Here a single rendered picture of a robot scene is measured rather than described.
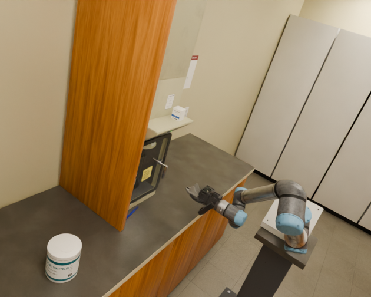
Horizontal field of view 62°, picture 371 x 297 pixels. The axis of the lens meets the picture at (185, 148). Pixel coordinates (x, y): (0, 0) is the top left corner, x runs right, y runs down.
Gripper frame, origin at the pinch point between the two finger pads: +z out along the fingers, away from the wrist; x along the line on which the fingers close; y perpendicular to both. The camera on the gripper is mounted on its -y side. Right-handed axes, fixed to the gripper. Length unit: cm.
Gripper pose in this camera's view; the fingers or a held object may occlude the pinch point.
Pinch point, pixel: (187, 189)
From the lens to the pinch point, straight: 173.5
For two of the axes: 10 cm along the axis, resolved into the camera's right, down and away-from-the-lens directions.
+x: -5.4, 2.5, -8.1
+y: 2.6, -8.6, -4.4
